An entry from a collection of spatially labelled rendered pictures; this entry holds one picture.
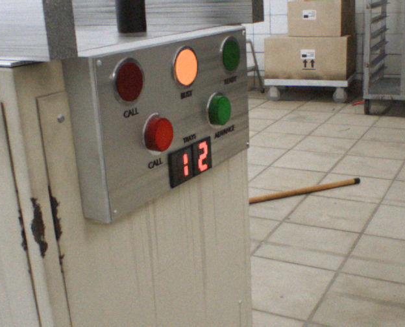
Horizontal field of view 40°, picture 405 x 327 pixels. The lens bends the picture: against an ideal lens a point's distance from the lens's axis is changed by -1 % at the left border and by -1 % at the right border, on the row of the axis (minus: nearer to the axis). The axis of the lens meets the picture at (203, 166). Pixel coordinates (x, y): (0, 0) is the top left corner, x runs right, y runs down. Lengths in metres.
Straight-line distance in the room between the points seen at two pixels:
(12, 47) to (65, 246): 0.17
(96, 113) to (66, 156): 0.05
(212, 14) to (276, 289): 1.19
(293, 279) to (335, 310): 0.20
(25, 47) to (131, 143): 0.12
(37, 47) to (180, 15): 0.30
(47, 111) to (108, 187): 0.08
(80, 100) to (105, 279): 0.17
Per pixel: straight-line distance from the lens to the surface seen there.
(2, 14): 0.45
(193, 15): 0.68
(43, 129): 0.45
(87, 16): 0.80
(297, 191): 2.43
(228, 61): 0.59
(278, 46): 4.18
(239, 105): 0.62
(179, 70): 0.52
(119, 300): 0.56
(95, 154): 0.46
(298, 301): 1.68
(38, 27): 0.42
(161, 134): 0.50
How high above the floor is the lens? 0.89
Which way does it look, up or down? 18 degrees down
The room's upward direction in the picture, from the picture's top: 3 degrees counter-clockwise
